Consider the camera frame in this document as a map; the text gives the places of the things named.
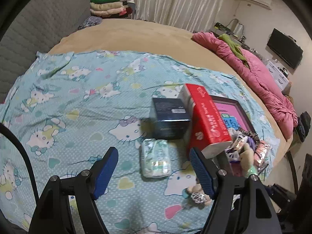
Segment white purple wipes packet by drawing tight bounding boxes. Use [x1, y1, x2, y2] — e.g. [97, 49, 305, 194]
[225, 136, 245, 163]

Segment leopard print scrunchie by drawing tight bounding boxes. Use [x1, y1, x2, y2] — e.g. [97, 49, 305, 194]
[238, 129, 260, 150]

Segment pink towel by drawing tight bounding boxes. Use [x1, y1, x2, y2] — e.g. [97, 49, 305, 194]
[254, 141, 272, 167]

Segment small beige bear plush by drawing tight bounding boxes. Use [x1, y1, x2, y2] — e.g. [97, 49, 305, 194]
[182, 183, 213, 210]

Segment red tissue pack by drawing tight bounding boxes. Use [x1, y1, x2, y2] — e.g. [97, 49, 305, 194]
[178, 83, 232, 159]

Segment cream teddy bear plush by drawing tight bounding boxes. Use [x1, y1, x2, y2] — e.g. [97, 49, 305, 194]
[239, 143, 254, 172]

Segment mint green item in plastic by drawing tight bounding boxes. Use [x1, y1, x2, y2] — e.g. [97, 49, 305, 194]
[244, 165, 258, 178]

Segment light green tissue packet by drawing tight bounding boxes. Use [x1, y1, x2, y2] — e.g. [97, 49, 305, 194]
[141, 138, 171, 178]

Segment dark framed pink tray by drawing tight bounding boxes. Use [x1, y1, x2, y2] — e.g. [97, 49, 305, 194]
[209, 95, 269, 176]

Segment dark navy box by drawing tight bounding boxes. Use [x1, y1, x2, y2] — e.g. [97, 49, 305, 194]
[149, 98, 191, 140]

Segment hello kitty blue sheet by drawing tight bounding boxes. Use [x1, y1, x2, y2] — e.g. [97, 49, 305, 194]
[1, 51, 280, 233]

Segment dark clothing pile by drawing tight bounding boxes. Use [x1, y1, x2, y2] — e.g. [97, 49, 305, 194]
[296, 112, 311, 143]

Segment pink quilted comforter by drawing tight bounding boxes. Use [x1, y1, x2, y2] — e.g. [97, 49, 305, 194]
[192, 32, 298, 139]

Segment white drawer cabinet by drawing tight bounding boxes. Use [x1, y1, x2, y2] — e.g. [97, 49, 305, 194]
[266, 60, 291, 95]

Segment green cloth on comforter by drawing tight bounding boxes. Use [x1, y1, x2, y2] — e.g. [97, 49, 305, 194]
[218, 33, 250, 68]

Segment cluttered desk items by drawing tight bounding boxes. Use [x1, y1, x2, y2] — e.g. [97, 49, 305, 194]
[213, 19, 246, 42]

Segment stack of folded blankets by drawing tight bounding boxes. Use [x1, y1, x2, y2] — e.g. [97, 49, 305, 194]
[90, 0, 133, 19]

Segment grey quilted sofa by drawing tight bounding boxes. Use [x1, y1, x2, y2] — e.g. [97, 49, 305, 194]
[1, 0, 90, 102]

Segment white pleated curtain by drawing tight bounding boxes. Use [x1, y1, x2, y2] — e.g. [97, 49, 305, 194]
[133, 0, 223, 32]

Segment zebra print hair tie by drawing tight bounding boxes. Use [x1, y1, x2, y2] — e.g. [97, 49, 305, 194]
[191, 191, 208, 204]

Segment black cable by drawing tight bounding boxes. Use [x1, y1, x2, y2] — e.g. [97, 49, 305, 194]
[0, 122, 40, 200]

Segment black wall television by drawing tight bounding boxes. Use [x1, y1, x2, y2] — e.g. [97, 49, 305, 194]
[267, 28, 304, 70]

